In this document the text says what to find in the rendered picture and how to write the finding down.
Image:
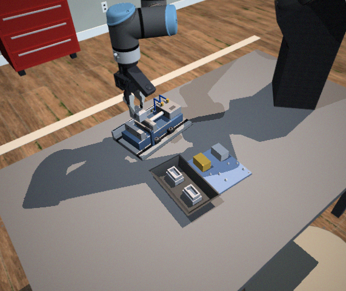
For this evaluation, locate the yellow rectangular block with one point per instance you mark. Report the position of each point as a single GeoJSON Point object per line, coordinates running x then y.
{"type": "Point", "coordinates": [201, 162]}

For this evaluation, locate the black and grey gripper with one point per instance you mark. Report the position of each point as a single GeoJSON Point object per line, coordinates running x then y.
{"type": "Point", "coordinates": [123, 82]}

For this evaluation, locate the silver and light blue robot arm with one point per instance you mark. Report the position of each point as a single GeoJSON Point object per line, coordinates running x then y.
{"type": "Point", "coordinates": [127, 24]}

